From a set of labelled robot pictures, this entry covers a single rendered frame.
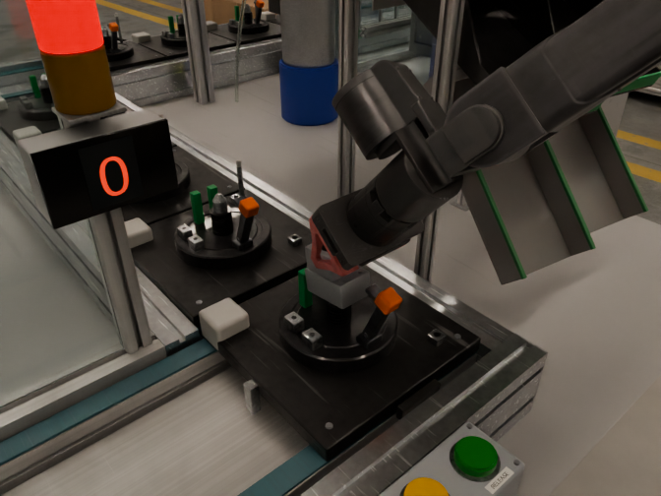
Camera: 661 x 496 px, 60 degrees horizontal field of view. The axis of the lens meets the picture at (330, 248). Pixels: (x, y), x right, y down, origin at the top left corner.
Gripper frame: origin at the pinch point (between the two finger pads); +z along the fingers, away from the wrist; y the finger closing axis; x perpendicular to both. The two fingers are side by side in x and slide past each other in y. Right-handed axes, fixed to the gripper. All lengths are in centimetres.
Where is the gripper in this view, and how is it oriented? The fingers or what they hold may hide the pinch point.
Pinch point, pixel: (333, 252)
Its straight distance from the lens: 63.2
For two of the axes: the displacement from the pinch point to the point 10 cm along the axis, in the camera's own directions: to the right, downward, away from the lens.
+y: -7.6, 3.6, -5.4
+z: -4.2, 3.6, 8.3
